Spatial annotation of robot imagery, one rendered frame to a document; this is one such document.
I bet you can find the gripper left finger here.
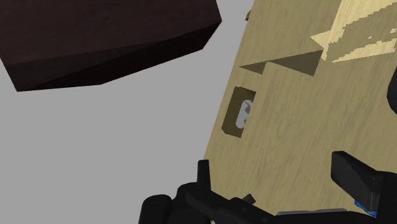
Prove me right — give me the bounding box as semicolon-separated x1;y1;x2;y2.
137;159;274;224

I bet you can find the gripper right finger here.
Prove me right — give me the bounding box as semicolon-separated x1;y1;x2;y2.
330;150;397;224

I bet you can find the white grey oblong object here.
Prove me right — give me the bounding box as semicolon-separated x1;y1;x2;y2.
235;99;254;130

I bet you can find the light wooden table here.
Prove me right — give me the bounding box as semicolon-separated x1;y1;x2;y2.
203;0;397;224

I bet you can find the black rounded object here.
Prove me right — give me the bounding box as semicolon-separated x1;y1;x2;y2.
386;66;397;115

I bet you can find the dark brown robot stand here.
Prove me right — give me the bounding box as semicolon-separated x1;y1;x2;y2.
0;0;223;92

